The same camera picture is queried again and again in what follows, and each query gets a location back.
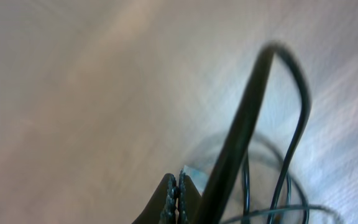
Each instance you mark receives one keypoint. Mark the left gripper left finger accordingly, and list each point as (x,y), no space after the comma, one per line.
(161,207)

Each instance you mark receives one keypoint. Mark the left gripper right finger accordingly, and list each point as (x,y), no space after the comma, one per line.
(188,199)

